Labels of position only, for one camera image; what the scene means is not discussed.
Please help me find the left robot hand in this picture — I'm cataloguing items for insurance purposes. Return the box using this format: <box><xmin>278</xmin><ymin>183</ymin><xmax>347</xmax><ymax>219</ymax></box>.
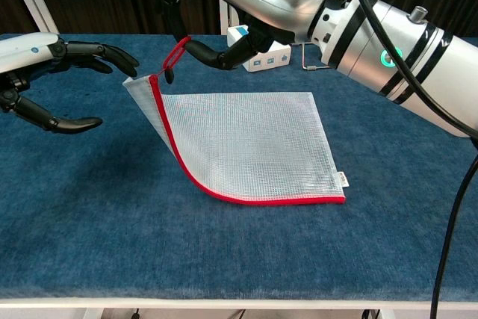
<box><xmin>0</xmin><ymin>32</ymin><xmax>140</xmax><ymax>135</ymax></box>

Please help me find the white mesh pouch red trim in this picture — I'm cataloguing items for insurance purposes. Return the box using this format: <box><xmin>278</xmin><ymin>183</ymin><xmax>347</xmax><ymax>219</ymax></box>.
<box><xmin>122</xmin><ymin>36</ymin><xmax>352</xmax><ymax>208</ymax></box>

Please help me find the small white printed box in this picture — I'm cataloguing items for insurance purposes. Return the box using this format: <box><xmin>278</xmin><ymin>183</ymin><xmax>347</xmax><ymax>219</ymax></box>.
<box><xmin>226</xmin><ymin>25</ymin><xmax>293</xmax><ymax>73</ymax></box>

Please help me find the blue carpet table mat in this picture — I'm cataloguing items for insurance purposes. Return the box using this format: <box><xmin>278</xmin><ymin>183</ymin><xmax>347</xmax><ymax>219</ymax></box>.
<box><xmin>0</xmin><ymin>33</ymin><xmax>478</xmax><ymax>302</ymax></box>

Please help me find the thin metal wire stand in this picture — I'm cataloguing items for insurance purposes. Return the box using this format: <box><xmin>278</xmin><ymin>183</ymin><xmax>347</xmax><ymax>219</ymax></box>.
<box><xmin>291</xmin><ymin>40</ymin><xmax>332</xmax><ymax>72</ymax></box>

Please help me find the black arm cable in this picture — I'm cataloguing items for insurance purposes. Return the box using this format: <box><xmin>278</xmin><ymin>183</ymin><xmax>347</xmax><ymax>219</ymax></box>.
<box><xmin>345</xmin><ymin>0</ymin><xmax>478</xmax><ymax>319</ymax></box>

